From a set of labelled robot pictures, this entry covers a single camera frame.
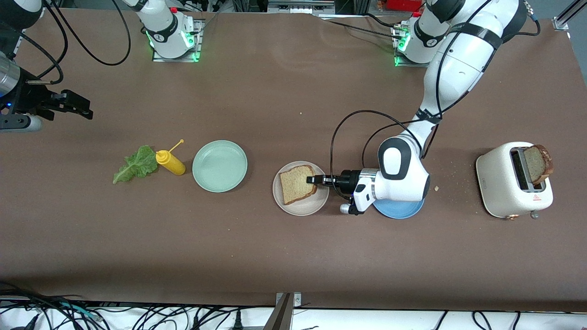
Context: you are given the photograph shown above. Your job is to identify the light crust bread slice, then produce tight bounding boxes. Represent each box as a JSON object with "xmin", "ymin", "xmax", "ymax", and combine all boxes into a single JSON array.
[{"xmin": 279, "ymin": 165, "xmax": 318, "ymax": 205}]

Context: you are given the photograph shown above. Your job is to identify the green lettuce leaf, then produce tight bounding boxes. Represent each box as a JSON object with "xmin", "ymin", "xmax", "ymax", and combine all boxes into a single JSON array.
[{"xmin": 113, "ymin": 145, "xmax": 159, "ymax": 185}]

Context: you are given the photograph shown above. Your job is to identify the yellow squeeze bottle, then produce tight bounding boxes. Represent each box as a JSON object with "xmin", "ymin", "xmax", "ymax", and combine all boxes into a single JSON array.
[{"xmin": 155, "ymin": 139, "xmax": 186, "ymax": 176}]

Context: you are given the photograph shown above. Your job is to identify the beige plate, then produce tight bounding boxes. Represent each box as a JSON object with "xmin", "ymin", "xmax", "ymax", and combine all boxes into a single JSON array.
[{"xmin": 272, "ymin": 161, "xmax": 330, "ymax": 216}]

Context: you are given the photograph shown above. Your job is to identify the blue plate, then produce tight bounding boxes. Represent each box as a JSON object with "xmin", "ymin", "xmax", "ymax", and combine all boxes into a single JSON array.
[{"xmin": 372, "ymin": 197, "xmax": 426, "ymax": 220}]

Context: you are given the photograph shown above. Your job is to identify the green plate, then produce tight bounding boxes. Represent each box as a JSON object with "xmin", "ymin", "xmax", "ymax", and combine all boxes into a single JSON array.
[{"xmin": 192, "ymin": 140, "xmax": 248, "ymax": 193}]

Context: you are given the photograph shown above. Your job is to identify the white toaster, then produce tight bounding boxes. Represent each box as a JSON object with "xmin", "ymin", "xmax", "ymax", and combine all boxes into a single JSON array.
[{"xmin": 476, "ymin": 141, "xmax": 554, "ymax": 220}]

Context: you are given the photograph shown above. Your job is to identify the dark crust bread slice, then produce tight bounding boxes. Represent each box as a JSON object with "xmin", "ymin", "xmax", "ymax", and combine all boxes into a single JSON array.
[{"xmin": 523, "ymin": 144, "xmax": 554, "ymax": 185}]

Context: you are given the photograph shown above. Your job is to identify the red box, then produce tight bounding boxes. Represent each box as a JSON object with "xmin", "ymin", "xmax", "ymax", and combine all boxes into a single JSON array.
[{"xmin": 384, "ymin": 0, "xmax": 423, "ymax": 12}]

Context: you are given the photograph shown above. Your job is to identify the aluminium profile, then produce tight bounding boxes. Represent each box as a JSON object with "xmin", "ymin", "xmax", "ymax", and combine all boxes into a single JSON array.
[{"xmin": 553, "ymin": 0, "xmax": 587, "ymax": 31}]

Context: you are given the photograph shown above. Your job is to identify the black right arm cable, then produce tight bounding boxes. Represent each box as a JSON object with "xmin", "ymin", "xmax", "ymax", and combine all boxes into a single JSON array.
[{"xmin": 18, "ymin": 0, "xmax": 132, "ymax": 85}]

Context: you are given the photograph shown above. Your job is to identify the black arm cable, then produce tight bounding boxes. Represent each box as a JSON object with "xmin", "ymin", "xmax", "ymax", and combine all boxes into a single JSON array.
[
  {"xmin": 329, "ymin": 0, "xmax": 542, "ymax": 200},
  {"xmin": 18, "ymin": 0, "xmax": 132, "ymax": 85}
]

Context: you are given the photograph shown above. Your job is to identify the aluminium table edge rail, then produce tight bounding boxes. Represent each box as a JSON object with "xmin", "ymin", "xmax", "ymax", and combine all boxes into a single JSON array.
[{"xmin": 8, "ymin": 25, "xmax": 30, "ymax": 60}]

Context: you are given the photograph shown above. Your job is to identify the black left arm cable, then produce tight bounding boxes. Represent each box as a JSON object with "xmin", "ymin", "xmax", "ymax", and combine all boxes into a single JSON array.
[{"xmin": 329, "ymin": 0, "xmax": 542, "ymax": 200}]

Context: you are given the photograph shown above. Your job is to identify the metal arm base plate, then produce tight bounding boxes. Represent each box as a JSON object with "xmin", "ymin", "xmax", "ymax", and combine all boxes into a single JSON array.
[
  {"xmin": 395, "ymin": 25, "xmax": 443, "ymax": 68},
  {"xmin": 151, "ymin": 19, "xmax": 203, "ymax": 63}
]

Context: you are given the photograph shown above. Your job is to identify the small metal bracket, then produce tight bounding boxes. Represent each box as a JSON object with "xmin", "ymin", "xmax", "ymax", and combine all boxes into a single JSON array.
[{"xmin": 275, "ymin": 292, "xmax": 302, "ymax": 308}]

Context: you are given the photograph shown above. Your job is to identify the grey metal post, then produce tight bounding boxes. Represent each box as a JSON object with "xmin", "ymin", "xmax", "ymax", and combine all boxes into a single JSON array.
[{"xmin": 264, "ymin": 293, "xmax": 292, "ymax": 330}]

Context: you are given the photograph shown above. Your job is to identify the black base cable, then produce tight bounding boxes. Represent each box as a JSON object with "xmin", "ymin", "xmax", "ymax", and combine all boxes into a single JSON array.
[{"xmin": 316, "ymin": 13, "xmax": 404, "ymax": 39}]

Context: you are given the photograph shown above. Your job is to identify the silver metal frame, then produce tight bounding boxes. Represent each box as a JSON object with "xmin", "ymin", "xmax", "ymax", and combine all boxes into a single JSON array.
[{"xmin": 267, "ymin": 0, "xmax": 335, "ymax": 14}]

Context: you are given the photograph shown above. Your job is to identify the black looped cable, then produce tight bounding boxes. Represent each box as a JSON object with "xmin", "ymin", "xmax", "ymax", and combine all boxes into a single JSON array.
[{"xmin": 472, "ymin": 312, "xmax": 494, "ymax": 330}]

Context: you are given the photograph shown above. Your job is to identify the teal cable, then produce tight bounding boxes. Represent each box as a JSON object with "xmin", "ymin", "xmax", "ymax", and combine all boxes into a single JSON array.
[{"xmin": 59, "ymin": 302, "xmax": 100, "ymax": 320}]

